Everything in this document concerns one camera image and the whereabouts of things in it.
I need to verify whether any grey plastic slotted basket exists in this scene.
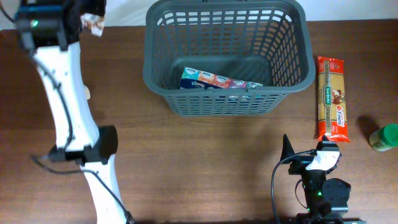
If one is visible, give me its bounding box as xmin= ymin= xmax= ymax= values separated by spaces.
xmin=143 ymin=0 xmax=316 ymax=116

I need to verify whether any green lid spice jar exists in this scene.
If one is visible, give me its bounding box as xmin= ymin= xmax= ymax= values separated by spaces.
xmin=369 ymin=124 xmax=397 ymax=152

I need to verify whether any beige food bag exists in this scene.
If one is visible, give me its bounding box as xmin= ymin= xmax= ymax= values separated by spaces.
xmin=84 ymin=86 xmax=91 ymax=100

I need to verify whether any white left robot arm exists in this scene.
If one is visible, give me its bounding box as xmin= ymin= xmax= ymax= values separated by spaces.
xmin=14 ymin=0 xmax=134 ymax=223

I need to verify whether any blue tissue multipack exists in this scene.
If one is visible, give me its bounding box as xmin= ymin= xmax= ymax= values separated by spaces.
xmin=179 ymin=67 xmax=263 ymax=89

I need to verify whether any red spaghetti packet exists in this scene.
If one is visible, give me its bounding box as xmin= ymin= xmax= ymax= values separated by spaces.
xmin=317 ymin=56 xmax=350 ymax=142

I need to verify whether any brown clear snack bag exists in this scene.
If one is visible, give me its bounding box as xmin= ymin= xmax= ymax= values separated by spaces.
xmin=80 ymin=13 xmax=104 ymax=37

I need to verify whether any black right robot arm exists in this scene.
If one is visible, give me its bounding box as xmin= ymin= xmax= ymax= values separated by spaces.
xmin=271 ymin=135 xmax=365 ymax=224

